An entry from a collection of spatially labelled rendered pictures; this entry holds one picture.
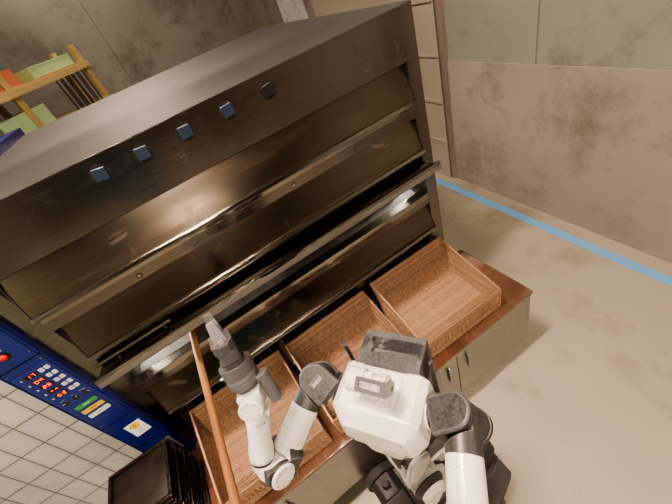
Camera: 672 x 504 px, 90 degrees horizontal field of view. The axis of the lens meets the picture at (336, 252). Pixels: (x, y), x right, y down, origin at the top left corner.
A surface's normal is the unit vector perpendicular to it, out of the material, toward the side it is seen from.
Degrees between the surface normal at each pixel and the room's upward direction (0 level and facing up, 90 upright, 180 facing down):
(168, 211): 70
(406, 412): 0
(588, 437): 0
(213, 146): 90
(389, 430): 45
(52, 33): 90
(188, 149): 90
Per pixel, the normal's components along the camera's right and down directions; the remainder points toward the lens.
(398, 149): 0.36, 0.17
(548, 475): -0.30, -0.72
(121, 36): 0.46, 0.47
